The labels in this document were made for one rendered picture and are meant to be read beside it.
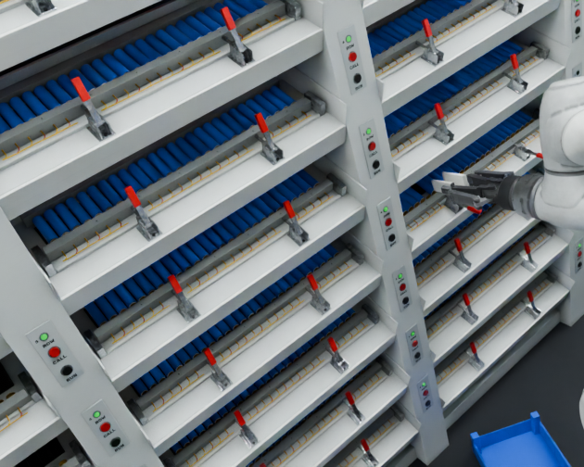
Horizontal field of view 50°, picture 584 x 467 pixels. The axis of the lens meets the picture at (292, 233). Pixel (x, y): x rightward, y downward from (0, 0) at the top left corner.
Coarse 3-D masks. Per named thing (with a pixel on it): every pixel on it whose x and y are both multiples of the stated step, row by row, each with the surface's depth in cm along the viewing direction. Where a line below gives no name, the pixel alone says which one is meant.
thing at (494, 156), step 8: (536, 120) 168; (528, 128) 166; (536, 128) 167; (520, 136) 164; (504, 144) 163; (512, 144) 163; (496, 152) 161; (504, 152) 162; (480, 160) 159; (488, 160) 159; (504, 160) 161; (472, 168) 158; (480, 168) 158; (488, 168) 159; (432, 200) 151; (440, 200) 153; (416, 208) 150; (424, 208) 150; (432, 208) 151; (440, 208) 151; (408, 216) 148; (416, 216) 149; (408, 224) 148
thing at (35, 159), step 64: (192, 0) 112; (256, 0) 112; (64, 64) 101; (128, 64) 102; (192, 64) 103; (256, 64) 104; (0, 128) 93; (64, 128) 95; (128, 128) 95; (0, 192) 88
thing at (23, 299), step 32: (0, 224) 88; (0, 256) 89; (0, 288) 91; (32, 288) 94; (0, 320) 92; (32, 320) 95; (64, 320) 98; (32, 352) 97; (96, 384) 106; (64, 416) 104; (128, 416) 112; (96, 448) 110; (128, 448) 114
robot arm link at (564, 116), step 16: (576, 80) 111; (544, 96) 114; (560, 96) 111; (576, 96) 109; (544, 112) 114; (560, 112) 111; (576, 112) 109; (544, 128) 115; (560, 128) 111; (576, 128) 108; (544, 144) 117; (560, 144) 111; (576, 144) 109; (544, 160) 119; (560, 160) 114; (576, 160) 111
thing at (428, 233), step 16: (528, 112) 174; (528, 144) 166; (512, 160) 162; (528, 160) 162; (448, 208) 153; (464, 208) 153; (416, 224) 150; (432, 224) 150; (448, 224) 150; (416, 240) 147; (432, 240) 150; (416, 256) 149
